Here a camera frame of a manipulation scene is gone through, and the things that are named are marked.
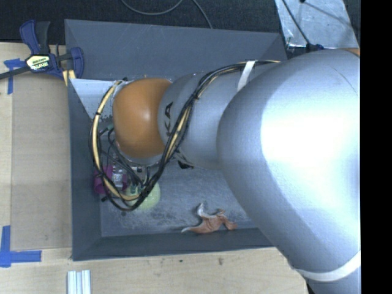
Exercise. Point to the purple cup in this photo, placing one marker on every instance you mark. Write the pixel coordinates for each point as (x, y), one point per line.
(99, 185)

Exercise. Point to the yellow-green ball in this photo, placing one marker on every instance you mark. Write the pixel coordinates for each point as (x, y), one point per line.
(152, 198)

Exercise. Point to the pale wood flat board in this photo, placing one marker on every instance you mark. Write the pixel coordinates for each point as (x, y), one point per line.
(39, 164)

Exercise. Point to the orange-brown toy animal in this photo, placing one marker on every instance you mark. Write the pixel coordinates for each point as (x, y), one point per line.
(211, 223)

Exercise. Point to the grey metal bin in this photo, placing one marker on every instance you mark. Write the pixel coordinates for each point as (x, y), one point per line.
(171, 51)

